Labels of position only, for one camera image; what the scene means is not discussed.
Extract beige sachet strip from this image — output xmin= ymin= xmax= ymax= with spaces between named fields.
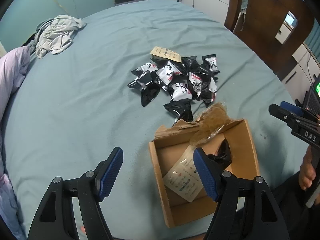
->
xmin=150 ymin=46 xmax=182 ymax=63

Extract black white snack packet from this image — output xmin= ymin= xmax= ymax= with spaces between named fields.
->
xmin=168 ymin=82 xmax=192 ymax=101
xmin=188 ymin=72 xmax=202 ymax=99
xmin=131 ymin=62 xmax=158 ymax=76
xmin=156 ymin=60 xmax=182 ymax=85
xmin=202 ymin=54 xmax=220 ymax=73

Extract person's right hand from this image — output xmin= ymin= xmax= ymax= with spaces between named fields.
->
xmin=298 ymin=146 xmax=316 ymax=191

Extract black laptop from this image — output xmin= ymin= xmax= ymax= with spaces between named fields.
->
xmin=295 ymin=76 xmax=320 ymax=116

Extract brown cardboard box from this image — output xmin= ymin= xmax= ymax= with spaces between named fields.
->
xmin=149 ymin=119 xmax=260 ymax=228

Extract clear crumpled plastic wrap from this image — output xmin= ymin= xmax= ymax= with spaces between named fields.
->
xmin=189 ymin=102 xmax=233 ymax=146

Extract brown wooden chair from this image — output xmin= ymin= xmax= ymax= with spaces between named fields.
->
xmin=224 ymin=0 xmax=314 ymax=80

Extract teal bed sheet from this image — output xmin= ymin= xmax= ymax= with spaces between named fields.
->
xmin=3 ymin=0 xmax=307 ymax=239

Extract lilac duvet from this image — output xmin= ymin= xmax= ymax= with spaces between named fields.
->
xmin=1 ymin=46 xmax=30 ymax=239

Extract grey crumpled clothes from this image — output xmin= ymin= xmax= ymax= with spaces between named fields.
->
xmin=28 ymin=15 xmax=87 ymax=59

